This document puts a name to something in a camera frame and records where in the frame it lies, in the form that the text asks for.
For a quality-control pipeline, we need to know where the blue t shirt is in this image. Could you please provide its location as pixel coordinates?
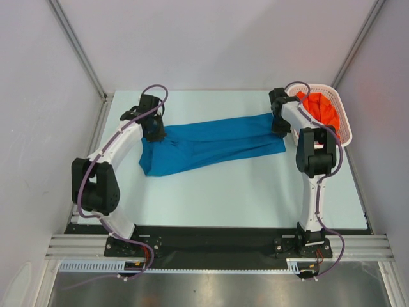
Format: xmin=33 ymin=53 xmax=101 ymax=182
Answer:
xmin=139 ymin=113 xmax=286 ymax=177

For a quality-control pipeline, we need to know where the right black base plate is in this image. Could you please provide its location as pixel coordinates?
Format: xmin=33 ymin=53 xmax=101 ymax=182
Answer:
xmin=273 ymin=236 xmax=333 ymax=259

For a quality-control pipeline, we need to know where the white slotted cable duct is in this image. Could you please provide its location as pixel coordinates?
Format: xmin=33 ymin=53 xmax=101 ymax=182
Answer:
xmin=58 ymin=260 xmax=314 ymax=274

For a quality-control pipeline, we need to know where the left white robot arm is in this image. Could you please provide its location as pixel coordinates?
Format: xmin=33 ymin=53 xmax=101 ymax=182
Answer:
xmin=71 ymin=93 xmax=166 ymax=256

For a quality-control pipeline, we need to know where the left aluminium corner post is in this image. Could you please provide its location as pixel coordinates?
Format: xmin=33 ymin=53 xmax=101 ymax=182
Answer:
xmin=46 ymin=0 xmax=107 ymax=101

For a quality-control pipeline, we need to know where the white plastic basket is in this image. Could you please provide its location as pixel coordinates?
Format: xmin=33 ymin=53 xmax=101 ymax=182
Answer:
xmin=286 ymin=83 xmax=353 ymax=148

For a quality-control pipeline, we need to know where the right aluminium corner post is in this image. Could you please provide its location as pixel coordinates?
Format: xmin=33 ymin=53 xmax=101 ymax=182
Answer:
xmin=331 ymin=0 xmax=388 ymax=88

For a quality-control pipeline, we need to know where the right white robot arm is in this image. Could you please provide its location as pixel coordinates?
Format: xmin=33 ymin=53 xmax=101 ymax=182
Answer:
xmin=268 ymin=88 xmax=343 ymax=256

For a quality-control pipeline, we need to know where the aluminium front rail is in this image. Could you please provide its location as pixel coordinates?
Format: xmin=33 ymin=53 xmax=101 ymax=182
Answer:
xmin=46 ymin=234 xmax=394 ymax=261

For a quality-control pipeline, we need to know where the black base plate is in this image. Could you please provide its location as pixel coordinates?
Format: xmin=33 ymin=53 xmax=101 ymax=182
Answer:
xmin=104 ymin=227 xmax=162 ymax=258
xmin=273 ymin=236 xmax=333 ymax=259

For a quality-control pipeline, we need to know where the aluminium corner post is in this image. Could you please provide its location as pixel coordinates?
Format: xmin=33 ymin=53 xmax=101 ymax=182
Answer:
xmin=46 ymin=0 xmax=107 ymax=101
xmin=331 ymin=0 xmax=388 ymax=88

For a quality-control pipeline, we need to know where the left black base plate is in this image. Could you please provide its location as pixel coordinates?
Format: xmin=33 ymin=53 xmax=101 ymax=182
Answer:
xmin=104 ymin=227 xmax=162 ymax=258

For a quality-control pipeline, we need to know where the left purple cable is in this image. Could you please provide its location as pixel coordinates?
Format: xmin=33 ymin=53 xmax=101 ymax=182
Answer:
xmin=60 ymin=84 xmax=170 ymax=290

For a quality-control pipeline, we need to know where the orange t shirt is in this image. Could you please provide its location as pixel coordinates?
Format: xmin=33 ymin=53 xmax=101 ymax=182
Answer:
xmin=296 ymin=91 xmax=340 ymax=138

